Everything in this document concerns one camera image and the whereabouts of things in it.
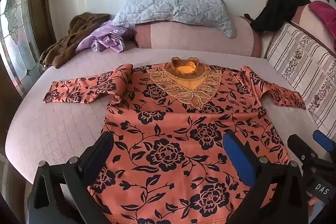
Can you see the stained glass window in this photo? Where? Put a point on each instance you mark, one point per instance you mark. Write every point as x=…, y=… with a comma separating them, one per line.
x=15, y=29

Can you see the pink cushion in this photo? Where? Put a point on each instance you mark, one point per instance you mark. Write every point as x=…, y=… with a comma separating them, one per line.
x=308, y=27

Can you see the purple floral garment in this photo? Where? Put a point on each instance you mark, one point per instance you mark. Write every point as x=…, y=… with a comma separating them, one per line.
x=105, y=37

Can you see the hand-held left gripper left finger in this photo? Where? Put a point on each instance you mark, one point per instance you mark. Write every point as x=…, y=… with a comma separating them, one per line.
x=98, y=153

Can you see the pink bolster pillow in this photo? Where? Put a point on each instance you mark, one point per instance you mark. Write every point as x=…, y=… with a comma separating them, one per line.
x=197, y=40

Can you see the orange black floral shirt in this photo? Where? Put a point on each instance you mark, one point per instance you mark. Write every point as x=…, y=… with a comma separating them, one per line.
x=170, y=129

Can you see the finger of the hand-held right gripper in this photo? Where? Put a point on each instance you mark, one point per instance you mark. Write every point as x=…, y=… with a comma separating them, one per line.
x=323, y=140
x=299, y=145

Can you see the magenta cloth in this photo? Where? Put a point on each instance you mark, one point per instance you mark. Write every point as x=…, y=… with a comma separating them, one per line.
x=324, y=14

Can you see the grey quilted pillow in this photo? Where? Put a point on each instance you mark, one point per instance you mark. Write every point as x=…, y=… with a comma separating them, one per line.
x=170, y=3

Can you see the black garment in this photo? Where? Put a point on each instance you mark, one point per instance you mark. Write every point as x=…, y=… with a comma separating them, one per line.
x=281, y=11

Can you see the bed with pink sheet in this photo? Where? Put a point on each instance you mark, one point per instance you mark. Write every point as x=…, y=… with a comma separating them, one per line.
x=52, y=121

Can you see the striped floral cushion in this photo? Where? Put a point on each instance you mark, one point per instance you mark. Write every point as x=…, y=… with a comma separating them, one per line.
x=302, y=64

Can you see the brown garment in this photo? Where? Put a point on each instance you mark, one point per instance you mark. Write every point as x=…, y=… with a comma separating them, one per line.
x=68, y=40

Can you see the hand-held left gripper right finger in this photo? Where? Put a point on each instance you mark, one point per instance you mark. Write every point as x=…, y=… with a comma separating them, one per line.
x=237, y=155

